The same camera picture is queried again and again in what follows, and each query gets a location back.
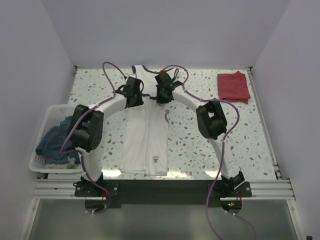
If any white navy tank top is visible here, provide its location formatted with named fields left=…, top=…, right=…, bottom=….
left=119, top=65, right=170, bottom=176

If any red tank top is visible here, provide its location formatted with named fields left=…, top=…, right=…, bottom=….
left=217, top=71, right=251, bottom=104

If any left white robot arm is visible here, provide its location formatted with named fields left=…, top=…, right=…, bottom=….
left=60, top=76, right=144, bottom=196

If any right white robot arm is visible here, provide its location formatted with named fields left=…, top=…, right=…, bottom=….
left=155, top=71, right=245, bottom=197

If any white plastic laundry basket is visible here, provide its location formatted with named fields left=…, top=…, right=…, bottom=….
left=28, top=104, right=82, bottom=174

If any dark navy garment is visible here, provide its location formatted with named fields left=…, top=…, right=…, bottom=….
left=35, top=116, right=81, bottom=169

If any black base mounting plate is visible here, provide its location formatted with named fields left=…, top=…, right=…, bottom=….
left=73, top=178, right=253, bottom=210

